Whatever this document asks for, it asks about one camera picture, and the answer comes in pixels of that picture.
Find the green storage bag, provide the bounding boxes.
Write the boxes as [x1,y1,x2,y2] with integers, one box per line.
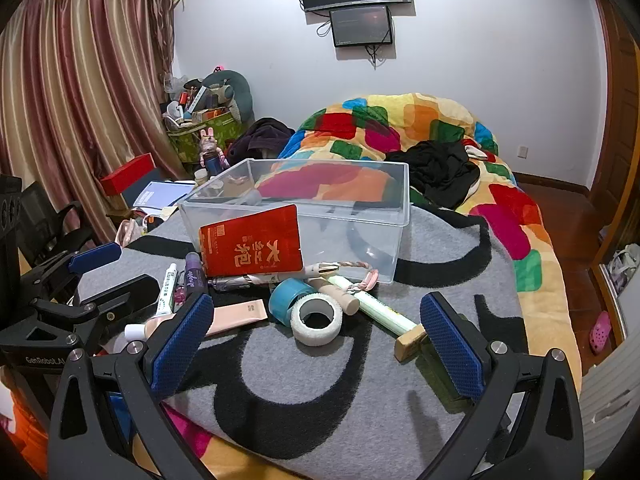
[165,110,241,163]

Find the colourful patchwork quilt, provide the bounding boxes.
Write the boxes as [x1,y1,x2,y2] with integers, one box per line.
[250,92,583,396]

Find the patterned pen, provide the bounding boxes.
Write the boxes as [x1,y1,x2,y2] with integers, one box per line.
[207,272,281,292]

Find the black mesh chair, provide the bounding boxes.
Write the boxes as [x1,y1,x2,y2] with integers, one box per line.
[20,181,97,267]

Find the clear plastic storage box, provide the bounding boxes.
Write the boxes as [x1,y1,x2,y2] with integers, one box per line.
[178,158,411,286]

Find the dark blue box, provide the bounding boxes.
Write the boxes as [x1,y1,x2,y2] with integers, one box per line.
[122,167,166,208]

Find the pink cream tube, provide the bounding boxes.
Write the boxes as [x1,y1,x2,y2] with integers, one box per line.
[124,300,269,342]

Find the wooden brush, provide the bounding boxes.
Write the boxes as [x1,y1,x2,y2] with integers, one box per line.
[394,324,478,413]

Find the white tape roll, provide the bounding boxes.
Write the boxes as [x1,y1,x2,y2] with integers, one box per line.
[291,295,344,347]

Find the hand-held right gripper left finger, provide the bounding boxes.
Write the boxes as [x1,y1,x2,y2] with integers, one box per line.
[47,292,216,480]

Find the pink pouch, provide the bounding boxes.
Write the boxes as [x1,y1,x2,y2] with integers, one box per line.
[117,212,166,248]

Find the blue tape roll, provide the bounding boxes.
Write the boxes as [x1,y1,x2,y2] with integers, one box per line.
[268,277,313,327]

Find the red paper packet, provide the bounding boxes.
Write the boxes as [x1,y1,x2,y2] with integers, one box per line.
[199,204,305,278]

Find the stack of white papers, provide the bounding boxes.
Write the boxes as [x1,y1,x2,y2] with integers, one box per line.
[132,180,198,211]

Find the red box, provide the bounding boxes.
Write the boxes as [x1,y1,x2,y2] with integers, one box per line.
[100,153,156,196]

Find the purple bottle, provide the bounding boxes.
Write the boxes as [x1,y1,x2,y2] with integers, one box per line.
[183,252,209,306]

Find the pale green tube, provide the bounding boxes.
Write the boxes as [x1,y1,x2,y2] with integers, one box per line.
[327,274,418,339]

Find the dark purple clothes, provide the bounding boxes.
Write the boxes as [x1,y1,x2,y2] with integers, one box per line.
[227,117,296,161]

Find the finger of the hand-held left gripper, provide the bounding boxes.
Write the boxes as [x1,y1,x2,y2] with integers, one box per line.
[20,242,124,291]
[30,274,162,332]

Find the grey and black blanket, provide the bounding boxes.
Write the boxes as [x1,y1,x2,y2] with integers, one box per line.
[75,200,531,480]

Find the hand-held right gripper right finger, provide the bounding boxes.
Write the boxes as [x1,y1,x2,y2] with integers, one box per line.
[420,291,586,480]

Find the black clothes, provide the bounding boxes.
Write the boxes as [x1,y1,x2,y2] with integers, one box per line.
[387,140,482,210]

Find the wooden door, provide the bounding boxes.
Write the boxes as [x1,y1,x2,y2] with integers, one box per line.
[590,0,640,281]

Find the grey neck pillow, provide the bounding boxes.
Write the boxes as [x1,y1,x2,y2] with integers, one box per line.
[202,69,255,123]

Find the beige cosmetic stick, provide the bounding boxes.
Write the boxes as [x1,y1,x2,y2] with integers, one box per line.
[309,277,361,317]

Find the pink bunny figure bottle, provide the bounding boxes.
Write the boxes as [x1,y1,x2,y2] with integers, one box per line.
[199,127,223,176]

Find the pink clog shoe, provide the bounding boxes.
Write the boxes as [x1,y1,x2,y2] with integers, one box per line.
[589,310,612,355]

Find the white ointment tube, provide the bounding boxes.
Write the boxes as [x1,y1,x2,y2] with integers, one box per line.
[152,263,180,317]

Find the black monitor cable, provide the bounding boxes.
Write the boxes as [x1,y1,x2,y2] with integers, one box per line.
[364,42,396,68]

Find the striped pink curtain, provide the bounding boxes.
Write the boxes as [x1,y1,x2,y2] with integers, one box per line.
[0,0,188,256]

